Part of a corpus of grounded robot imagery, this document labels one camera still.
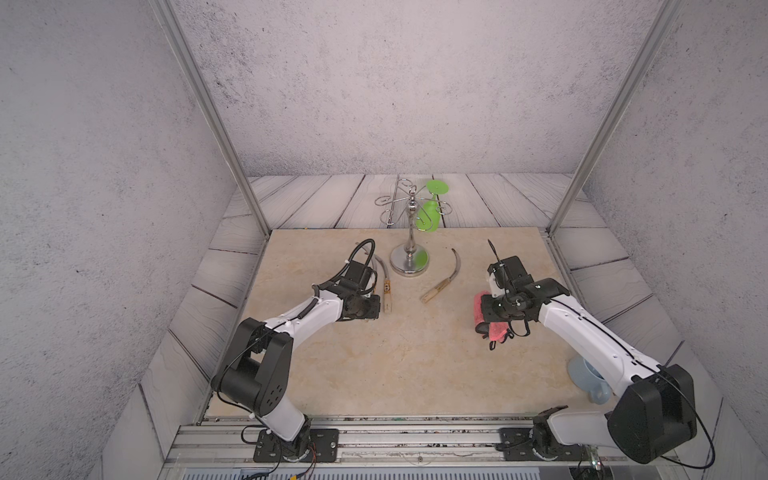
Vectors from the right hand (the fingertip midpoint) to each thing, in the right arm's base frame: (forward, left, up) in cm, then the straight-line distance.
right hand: (489, 309), depth 83 cm
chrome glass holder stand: (+28, +21, -12) cm, 37 cm away
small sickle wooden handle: (+10, +29, -11) cm, 32 cm away
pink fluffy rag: (-6, -1, -1) cm, 6 cm away
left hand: (+3, +30, -6) cm, 31 cm away
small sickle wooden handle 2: (+14, +13, -12) cm, 23 cm away
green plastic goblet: (+31, +15, +6) cm, 35 cm away
